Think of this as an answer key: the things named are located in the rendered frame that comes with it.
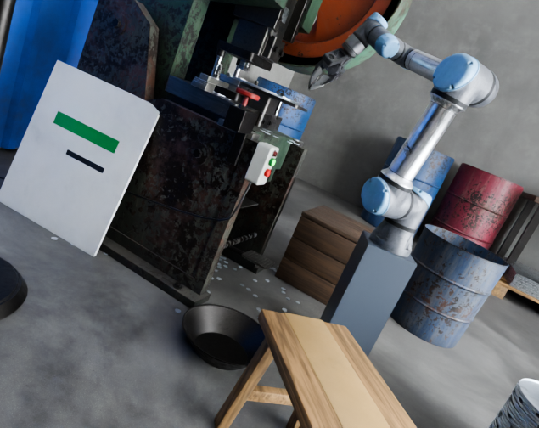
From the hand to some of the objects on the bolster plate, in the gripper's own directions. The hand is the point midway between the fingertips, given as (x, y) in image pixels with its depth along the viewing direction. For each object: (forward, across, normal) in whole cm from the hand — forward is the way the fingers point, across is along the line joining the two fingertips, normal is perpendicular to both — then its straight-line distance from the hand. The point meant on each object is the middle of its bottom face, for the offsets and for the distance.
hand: (310, 86), depth 167 cm
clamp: (+26, +17, +26) cm, 40 cm away
